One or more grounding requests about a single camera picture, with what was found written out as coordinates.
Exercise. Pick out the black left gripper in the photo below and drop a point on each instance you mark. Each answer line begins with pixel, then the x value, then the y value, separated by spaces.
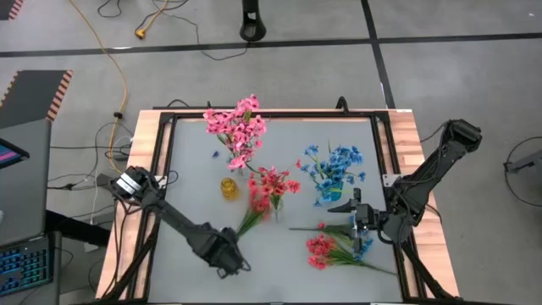
pixel 216 252

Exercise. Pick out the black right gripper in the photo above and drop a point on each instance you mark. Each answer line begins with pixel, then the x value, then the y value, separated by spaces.
pixel 368 216

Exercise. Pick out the red artificial flower bunch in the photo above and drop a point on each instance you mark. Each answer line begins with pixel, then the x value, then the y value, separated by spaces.
pixel 275 182
pixel 258 203
pixel 319 250

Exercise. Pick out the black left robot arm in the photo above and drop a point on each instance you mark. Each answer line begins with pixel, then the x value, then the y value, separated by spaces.
pixel 178 220

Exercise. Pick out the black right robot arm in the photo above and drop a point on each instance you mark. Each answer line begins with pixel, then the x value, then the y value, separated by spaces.
pixel 427 178

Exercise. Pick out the blue textured glass vase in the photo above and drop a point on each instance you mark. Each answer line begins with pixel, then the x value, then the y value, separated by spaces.
pixel 332 195

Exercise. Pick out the yellow ribbed glass vase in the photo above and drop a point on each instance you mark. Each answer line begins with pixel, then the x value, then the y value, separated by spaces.
pixel 230 188

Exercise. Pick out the tall clear glass vase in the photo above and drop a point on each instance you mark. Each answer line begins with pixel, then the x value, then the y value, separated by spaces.
pixel 277 212

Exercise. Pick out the small clear textured glass vase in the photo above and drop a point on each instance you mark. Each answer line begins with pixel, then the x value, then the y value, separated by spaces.
pixel 242 171

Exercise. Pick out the black diagonal support strut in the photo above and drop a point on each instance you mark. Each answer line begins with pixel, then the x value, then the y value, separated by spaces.
pixel 419 271
pixel 135 262

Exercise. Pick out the black desk base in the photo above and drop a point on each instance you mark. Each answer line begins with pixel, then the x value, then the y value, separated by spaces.
pixel 76 229

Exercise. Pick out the blue backlit keyboard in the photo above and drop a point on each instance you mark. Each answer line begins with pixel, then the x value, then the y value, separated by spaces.
pixel 25 264

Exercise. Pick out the grey side desk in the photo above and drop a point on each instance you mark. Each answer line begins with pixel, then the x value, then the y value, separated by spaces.
pixel 25 186

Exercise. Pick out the black pole base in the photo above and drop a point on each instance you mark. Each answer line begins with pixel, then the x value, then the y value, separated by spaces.
pixel 252 23

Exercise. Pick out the computer monitor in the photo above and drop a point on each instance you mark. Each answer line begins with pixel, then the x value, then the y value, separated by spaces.
pixel 10 154

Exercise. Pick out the black floor mat striped edge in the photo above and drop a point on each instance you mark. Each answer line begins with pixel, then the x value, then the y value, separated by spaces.
pixel 29 97
pixel 8 8

